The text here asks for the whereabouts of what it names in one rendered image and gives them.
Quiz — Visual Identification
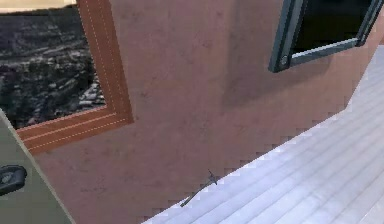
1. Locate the dark grey framed window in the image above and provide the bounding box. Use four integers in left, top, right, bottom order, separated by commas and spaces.
268, 0, 384, 74

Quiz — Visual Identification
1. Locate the grey green room door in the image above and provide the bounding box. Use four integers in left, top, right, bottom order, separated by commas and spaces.
0, 108, 77, 224

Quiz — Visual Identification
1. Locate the grey pickaxe with wooden handle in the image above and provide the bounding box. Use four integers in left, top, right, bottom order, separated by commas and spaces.
179, 169, 219, 208

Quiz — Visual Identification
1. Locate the orange framed wall picture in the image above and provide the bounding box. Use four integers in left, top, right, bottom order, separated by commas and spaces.
0, 0, 135, 156

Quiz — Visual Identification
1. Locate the black door handle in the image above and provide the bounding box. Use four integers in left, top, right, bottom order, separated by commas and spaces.
0, 164, 28, 197

